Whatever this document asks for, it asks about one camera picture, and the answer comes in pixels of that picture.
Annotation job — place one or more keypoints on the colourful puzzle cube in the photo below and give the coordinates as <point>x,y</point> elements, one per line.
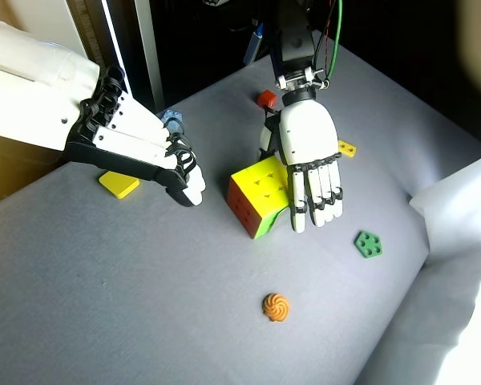
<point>244,200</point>

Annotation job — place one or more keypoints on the red block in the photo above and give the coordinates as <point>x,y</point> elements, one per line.
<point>267,98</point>

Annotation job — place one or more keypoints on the light blue toy piece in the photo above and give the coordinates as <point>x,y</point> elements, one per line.
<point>171,118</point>

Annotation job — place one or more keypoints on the yellow rectangular block with holes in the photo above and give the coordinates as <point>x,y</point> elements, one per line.
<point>348,149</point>

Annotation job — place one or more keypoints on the orange swirl cookie toy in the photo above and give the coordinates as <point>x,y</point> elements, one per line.
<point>276,306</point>

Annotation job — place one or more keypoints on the flat yellow square block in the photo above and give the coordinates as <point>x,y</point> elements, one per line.
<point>119,184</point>

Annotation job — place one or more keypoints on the green hexagonal block with holes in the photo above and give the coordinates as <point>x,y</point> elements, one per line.
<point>368,243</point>

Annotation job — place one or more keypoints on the grey table cloth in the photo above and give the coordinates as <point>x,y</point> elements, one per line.
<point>144,301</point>

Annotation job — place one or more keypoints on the blue stick-shaped device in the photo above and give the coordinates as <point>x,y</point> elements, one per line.
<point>253,46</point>

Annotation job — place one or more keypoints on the white backdrop sheet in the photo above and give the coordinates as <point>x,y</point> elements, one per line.
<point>457,240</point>

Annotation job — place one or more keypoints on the white vertical post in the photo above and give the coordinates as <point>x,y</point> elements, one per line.
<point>148,48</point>

